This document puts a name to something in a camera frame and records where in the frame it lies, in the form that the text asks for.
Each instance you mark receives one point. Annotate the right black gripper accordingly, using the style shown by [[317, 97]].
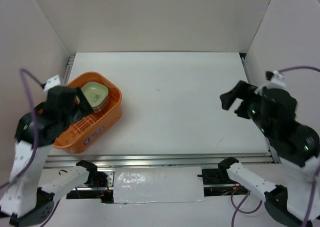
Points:
[[245, 90]]

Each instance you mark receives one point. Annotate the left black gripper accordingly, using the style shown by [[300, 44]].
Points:
[[83, 104]]

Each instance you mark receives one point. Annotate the green plate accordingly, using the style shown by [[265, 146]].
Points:
[[96, 94]]

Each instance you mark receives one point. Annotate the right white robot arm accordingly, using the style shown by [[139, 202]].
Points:
[[273, 110]]

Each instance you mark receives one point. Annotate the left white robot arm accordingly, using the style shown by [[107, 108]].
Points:
[[24, 201]]

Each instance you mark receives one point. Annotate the orange plastic bin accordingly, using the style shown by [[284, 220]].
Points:
[[79, 136]]

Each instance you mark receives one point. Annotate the white foil sheet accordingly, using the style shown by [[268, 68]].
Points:
[[158, 185]]

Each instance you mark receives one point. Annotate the aluminium rail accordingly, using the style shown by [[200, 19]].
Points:
[[106, 161]]

